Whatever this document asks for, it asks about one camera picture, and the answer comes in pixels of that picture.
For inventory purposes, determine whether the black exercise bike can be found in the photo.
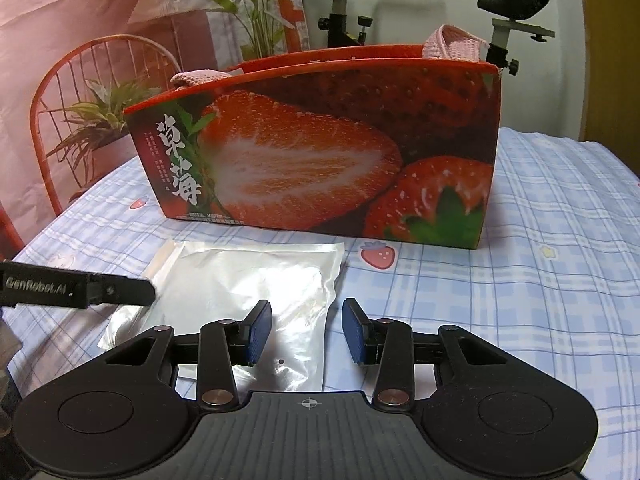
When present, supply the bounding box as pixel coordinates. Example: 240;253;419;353
292;0;557;77

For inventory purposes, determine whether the tall green plant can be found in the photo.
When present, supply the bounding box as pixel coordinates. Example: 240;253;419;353
209;0;296;61

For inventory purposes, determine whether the white plastic packet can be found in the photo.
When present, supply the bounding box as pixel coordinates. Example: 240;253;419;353
99;240;345;392

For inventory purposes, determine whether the potted green plant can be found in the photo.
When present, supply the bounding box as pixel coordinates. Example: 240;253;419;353
47;79;162;186

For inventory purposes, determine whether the wooden door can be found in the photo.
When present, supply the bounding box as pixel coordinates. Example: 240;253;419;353
584;0;639;174

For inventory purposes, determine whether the red strawberry cardboard box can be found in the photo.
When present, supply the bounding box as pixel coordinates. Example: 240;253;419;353
125;44;501;249

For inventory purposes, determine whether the red wire chair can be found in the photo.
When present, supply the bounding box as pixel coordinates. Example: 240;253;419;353
28;34;180;214

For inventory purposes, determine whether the blue checked strawberry tablecloth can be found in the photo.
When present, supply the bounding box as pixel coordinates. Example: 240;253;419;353
18;128;639;479

